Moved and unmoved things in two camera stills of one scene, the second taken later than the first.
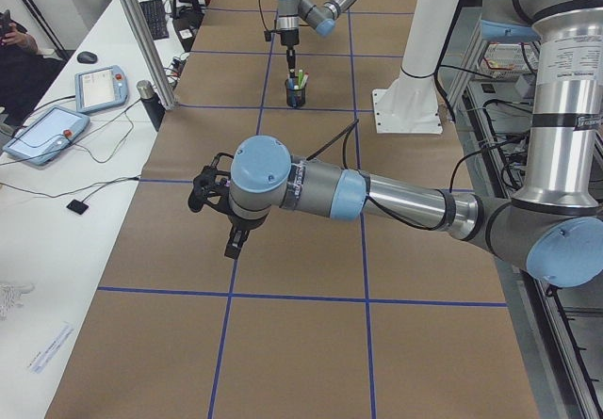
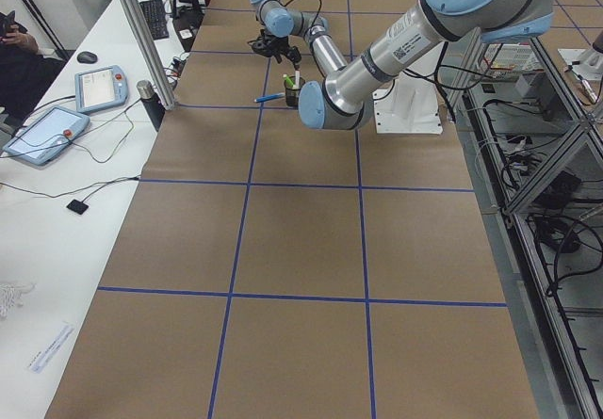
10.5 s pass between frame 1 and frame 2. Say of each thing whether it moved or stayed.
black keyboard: stayed
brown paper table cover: stayed
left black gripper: moved
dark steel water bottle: stayed
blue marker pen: moved
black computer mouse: stayed
